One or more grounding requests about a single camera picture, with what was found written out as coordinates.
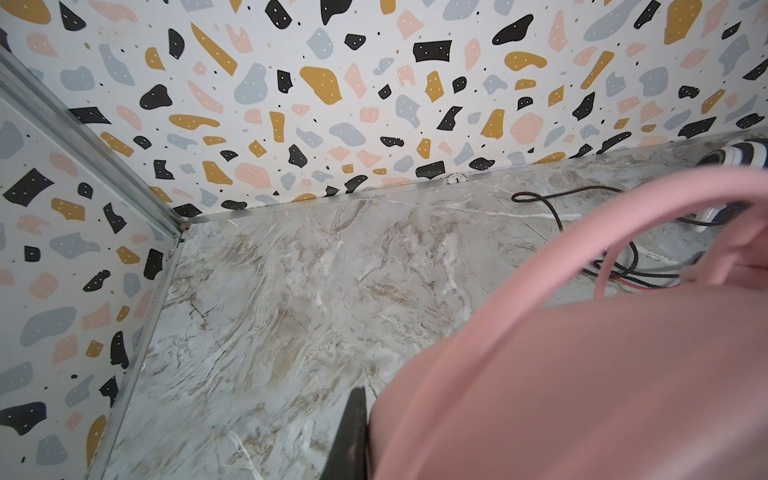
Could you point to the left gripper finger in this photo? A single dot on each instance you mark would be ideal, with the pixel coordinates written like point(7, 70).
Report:
point(347, 458)

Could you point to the pink headphones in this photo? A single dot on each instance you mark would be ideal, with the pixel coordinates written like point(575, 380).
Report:
point(666, 384)

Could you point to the white black headphones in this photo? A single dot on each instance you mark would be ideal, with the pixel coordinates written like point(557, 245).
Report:
point(747, 153)

